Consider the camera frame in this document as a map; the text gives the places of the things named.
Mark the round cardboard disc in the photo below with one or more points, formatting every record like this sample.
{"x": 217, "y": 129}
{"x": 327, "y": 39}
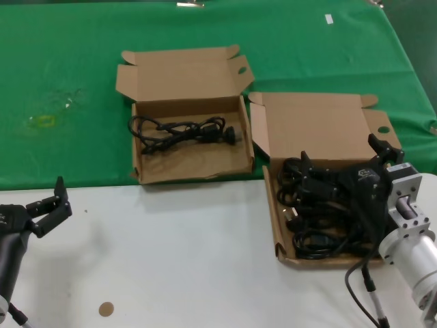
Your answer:
{"x": 106, "y": 309}

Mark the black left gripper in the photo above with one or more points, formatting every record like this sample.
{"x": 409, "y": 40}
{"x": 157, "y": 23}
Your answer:
{"x": 13, "y": 218}

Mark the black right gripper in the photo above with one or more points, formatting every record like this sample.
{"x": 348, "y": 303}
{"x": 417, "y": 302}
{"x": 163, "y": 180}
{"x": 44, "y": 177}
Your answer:
{"x": 363, "y": 186}

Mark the metal table clamp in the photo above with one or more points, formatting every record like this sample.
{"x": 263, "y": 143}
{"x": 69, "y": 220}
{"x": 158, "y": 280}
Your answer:
{"x": 189, "y": 4}
{"x": 376, "y": 2}

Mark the white label sticker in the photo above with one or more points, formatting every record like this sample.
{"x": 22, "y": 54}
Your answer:
{"x": 328, "y": 18}

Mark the green tablecloth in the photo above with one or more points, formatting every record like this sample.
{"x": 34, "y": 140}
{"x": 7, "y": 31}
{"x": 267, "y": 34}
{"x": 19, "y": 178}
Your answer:
{"x": 68, "y": 51}

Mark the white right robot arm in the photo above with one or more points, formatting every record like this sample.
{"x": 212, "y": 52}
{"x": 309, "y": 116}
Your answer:
{"x": 413, "y": 239}

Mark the open brown cardboard box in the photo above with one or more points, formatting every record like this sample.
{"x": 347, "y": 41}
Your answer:
{"x": 191, "y": 164}
{"x": 307, "y": 123}

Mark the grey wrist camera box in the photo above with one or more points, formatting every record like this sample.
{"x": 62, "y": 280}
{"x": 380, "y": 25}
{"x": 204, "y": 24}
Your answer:
{"x": 401, "y": 168}

